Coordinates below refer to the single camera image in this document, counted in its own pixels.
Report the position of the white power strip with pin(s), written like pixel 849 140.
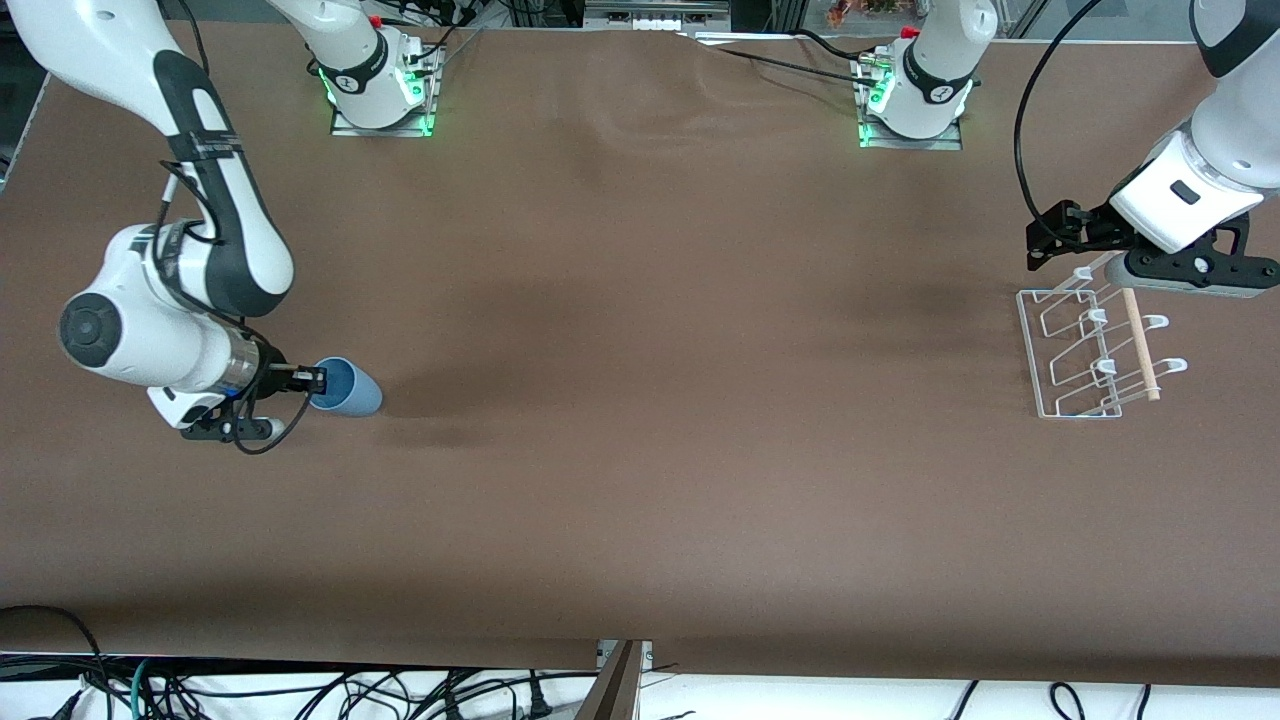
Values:
pixel 655 14

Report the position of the orange background objects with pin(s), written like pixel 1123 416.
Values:
pixel 865 10

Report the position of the blue plastic cup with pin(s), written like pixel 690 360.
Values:
pixel 355 395

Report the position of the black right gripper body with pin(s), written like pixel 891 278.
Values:
pixel 270 377

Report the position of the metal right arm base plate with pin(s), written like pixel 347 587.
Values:
pixel 345 126

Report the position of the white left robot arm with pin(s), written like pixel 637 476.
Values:
pixel 935 85

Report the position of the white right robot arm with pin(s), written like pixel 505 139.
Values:
pixel 200 200

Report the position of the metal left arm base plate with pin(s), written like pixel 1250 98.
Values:
pixel 905 142

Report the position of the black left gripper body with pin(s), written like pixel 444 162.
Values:
pixel 1088 229

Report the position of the brown table cover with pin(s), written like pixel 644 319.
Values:
pixel 640 420

